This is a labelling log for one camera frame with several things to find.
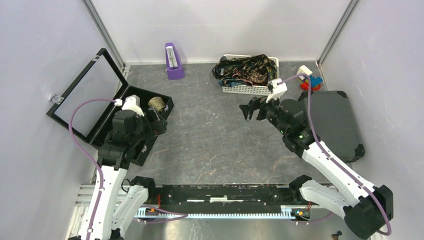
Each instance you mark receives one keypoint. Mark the dark grey hard case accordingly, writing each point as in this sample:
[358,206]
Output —
[335,123]

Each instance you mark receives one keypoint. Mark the purple metronome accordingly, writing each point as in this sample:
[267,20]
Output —
[174,66]

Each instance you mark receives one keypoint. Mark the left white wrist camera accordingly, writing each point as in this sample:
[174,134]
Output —
[132,103]

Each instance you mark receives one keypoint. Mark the pile of patterned ties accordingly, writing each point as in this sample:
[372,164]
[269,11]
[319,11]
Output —
[249,71]

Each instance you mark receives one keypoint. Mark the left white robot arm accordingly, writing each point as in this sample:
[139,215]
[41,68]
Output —
[130,131]

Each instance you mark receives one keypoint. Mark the small black knob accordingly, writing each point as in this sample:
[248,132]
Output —
[336,235]

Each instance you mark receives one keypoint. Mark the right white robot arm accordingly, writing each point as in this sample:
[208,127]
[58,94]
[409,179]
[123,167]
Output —
[365,208]

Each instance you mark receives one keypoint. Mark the white perforated basket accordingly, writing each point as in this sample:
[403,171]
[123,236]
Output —
[241,88]

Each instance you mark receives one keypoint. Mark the black display box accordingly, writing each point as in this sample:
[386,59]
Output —
[86,104]

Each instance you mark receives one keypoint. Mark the rolled gold tie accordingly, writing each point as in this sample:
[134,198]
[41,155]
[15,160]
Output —
[158,103]

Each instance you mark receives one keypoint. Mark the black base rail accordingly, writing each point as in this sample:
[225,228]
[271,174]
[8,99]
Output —
[225,198]

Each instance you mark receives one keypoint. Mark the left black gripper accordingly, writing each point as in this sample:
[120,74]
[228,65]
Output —
[159,125]

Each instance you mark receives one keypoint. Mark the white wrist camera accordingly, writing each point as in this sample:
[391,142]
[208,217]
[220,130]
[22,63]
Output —
[277,87]
[132,103]

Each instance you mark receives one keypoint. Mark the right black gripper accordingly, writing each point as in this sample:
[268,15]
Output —
[256,103]

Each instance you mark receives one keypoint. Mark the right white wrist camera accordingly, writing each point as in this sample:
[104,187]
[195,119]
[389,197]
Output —
[277,87]

